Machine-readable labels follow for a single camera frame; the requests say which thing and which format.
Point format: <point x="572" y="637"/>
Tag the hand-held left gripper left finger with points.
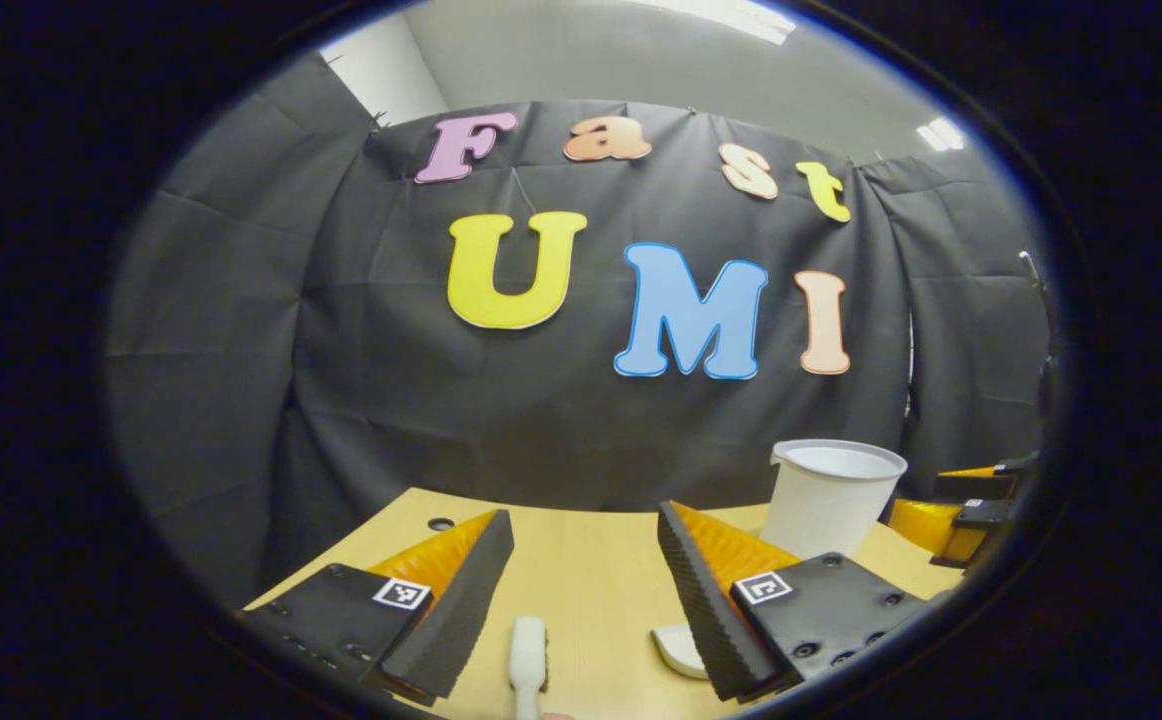
<point x="461" y="610"/>

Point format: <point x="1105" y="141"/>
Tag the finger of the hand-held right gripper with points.
<point x="976" y="485"/>
<point x="931" y="525"/>

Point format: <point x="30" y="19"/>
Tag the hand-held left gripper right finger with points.
<point x="706" y="610"/>

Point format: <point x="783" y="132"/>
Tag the grey plastic dustpan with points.
<point x="679" y="650"/>

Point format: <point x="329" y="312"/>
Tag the small white broom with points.
<point x="528" y="650"/>

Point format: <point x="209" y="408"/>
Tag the white ribbed garbage bin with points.
<point x="826" y="500"/>

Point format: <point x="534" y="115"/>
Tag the black backdrop cloth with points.
<point x="441" y="420"/>

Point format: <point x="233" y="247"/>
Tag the ceiling light panel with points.
<point x="731" y="18"/>
<point x="942" y="134"/>

